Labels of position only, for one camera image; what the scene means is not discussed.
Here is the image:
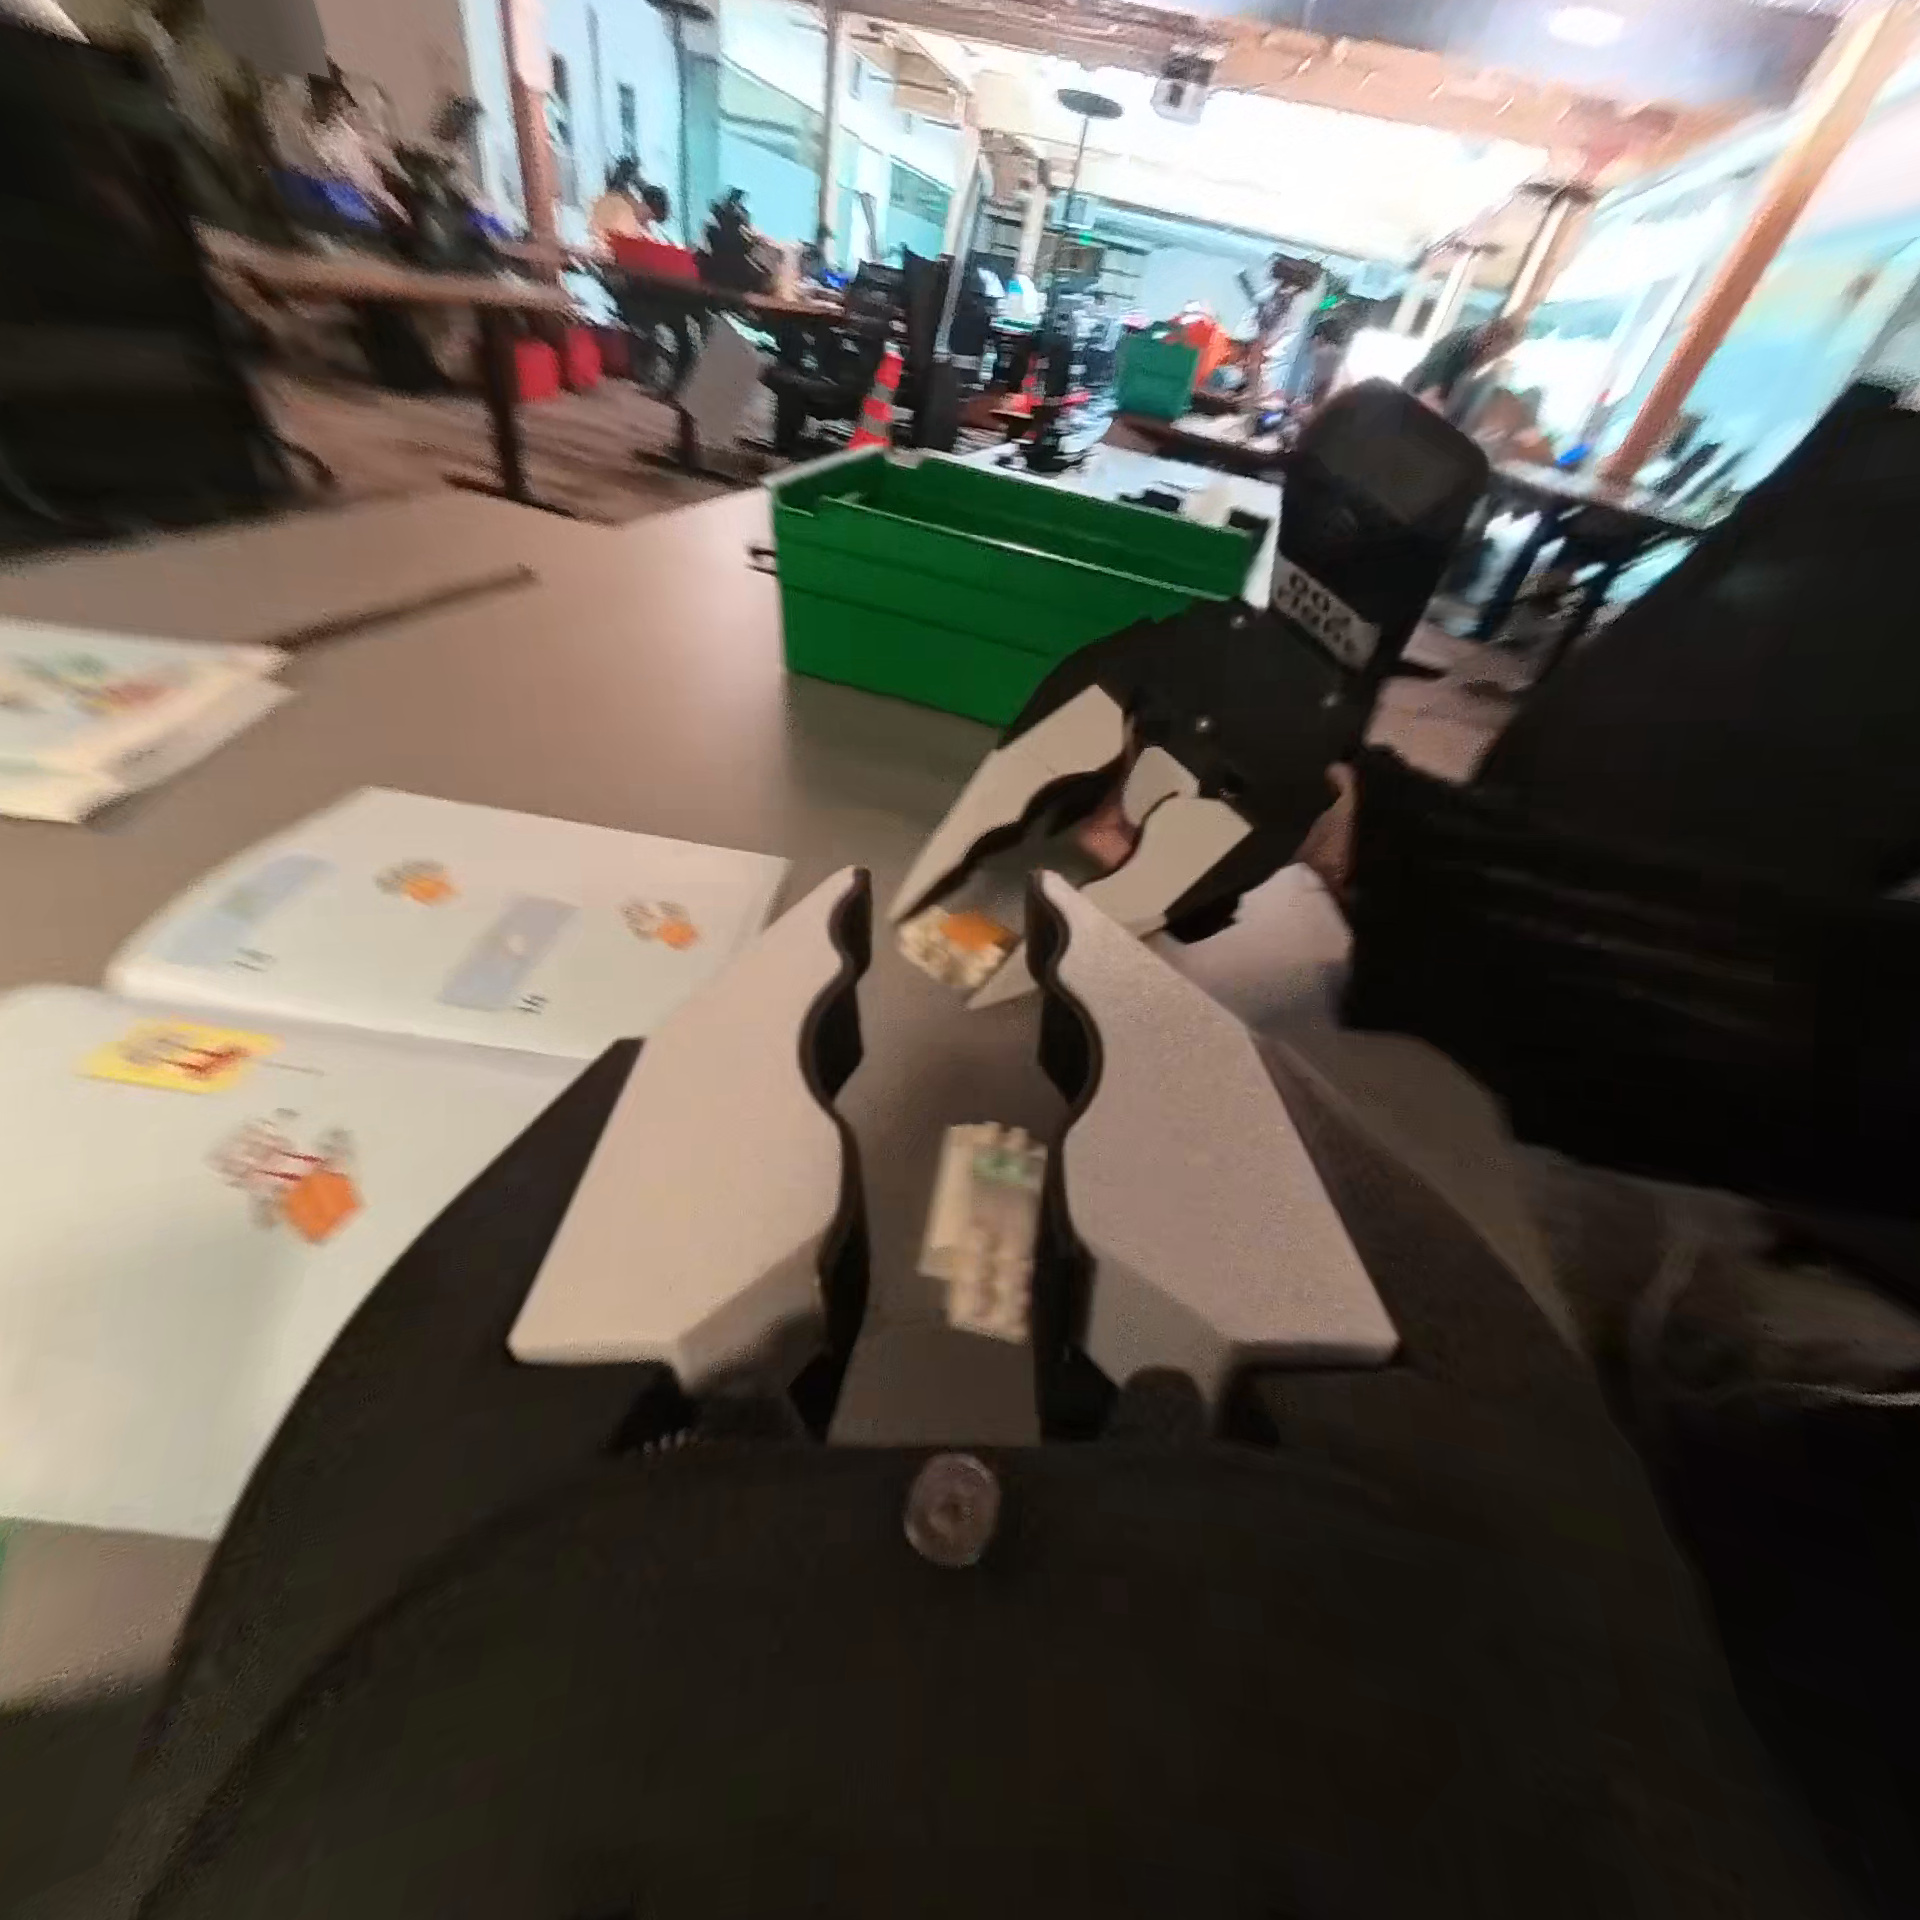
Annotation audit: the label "open instruction booklet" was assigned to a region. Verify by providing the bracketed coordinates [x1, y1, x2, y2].
[0, 786, 792, 1545]

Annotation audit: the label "white lego piece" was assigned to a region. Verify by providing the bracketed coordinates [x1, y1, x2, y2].
[915, 1116, 1053, 1343]

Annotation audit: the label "person's right hand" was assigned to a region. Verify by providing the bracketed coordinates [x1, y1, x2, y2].
[1297, 781, 1361, 903]

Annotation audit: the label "wooden post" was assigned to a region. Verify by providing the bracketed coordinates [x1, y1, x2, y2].
[1632, 0, 1914, 482]

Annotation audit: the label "white panel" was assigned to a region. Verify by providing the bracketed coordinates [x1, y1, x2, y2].
[674, 318, 762, 453]

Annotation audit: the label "black floor lamp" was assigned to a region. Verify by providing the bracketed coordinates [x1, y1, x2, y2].
[1054, 87, 1129, 302]

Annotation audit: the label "white and orange lego assembly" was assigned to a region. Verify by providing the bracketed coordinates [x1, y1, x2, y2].
[894, 903, 1026, 1009]

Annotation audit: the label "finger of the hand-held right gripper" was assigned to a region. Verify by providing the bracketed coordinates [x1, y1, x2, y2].
[888, 693, 1138, 925]
[1122, 751, 1258, 937]

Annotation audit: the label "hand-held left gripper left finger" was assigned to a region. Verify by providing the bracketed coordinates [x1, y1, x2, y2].
[507, 867, 879, 1441]

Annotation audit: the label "closed instruction booklet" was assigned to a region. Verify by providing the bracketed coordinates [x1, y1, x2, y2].
[0, 682, 295, 825]
[0, 618, 289, 782]

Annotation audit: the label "green tote bag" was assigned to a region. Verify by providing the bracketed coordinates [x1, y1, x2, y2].
[1112, 323, 1202, 426]

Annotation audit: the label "person's torso black sweater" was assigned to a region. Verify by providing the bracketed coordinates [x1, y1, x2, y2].
[1530, 1155, 1920, 1920]

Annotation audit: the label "green plastic bin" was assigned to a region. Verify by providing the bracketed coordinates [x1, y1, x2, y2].
[769, 450, 1278, 732]

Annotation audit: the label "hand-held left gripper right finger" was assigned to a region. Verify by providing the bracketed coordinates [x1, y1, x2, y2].
[1023, 870, 1402, 1441]

